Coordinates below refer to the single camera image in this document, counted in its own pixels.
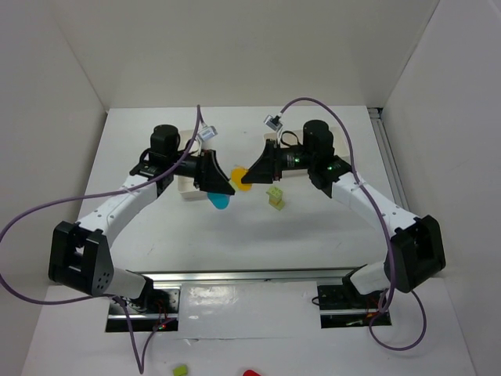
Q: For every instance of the teal lego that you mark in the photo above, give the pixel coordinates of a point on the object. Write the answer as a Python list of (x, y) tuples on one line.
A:
[(219, 200)]

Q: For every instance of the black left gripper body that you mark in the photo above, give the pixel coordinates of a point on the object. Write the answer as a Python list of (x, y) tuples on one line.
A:
[(200, 169)]

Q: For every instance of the red object at edge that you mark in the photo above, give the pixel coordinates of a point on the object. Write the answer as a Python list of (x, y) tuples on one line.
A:
[(250, 372)]

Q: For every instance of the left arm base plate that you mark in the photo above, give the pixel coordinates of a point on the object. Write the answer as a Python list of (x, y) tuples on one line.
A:
[(161, 311)]

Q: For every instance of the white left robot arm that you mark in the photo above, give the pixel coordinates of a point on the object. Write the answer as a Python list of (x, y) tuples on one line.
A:
[(80, 253)]

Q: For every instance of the orange lego brick stack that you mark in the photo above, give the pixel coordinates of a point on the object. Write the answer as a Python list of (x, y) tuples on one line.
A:
[(236, 177)]

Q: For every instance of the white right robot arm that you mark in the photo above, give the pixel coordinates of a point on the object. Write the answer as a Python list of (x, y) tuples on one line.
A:
[(415, 249)]

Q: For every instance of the light green lego stack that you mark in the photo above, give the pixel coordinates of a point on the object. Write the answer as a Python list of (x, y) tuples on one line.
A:
[(276, 197)]

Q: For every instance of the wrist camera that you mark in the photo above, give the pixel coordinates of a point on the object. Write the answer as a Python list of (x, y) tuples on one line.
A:
[(206, 133), (274, 122)]

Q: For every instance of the green lego on foreground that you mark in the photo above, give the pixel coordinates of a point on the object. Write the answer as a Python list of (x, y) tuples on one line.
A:
[(181, 370)]

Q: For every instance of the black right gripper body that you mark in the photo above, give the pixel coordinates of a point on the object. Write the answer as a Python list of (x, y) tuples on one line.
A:
[(273, 160)]

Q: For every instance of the aluminium rail front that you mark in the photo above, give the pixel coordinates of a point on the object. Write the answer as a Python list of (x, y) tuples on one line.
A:
[(319, 275)]

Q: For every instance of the wide white compartment tray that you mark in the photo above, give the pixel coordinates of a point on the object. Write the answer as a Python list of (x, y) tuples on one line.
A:
[(339, 143)]

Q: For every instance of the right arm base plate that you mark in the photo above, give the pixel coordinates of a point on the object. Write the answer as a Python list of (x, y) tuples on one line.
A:
[(341, 307)]

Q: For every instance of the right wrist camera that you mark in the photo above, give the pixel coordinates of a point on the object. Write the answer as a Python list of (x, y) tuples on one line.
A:
[(274, 122)]

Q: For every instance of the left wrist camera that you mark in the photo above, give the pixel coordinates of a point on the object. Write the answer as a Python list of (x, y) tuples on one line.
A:
[(206, 133)]

